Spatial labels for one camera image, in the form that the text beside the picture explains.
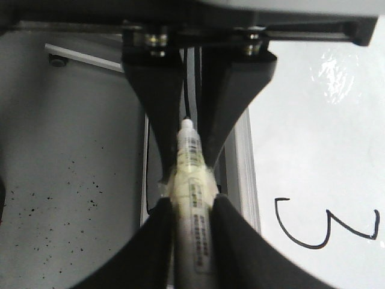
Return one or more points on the white glossy whiteboard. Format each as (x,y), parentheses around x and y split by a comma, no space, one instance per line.
(317,132)

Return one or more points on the white black-tipped whiteboard marker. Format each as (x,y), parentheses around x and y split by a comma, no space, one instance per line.
(194,265)

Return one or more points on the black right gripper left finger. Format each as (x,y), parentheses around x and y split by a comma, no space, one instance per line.
(143,262)

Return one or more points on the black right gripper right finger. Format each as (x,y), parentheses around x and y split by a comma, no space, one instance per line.
(245,260)

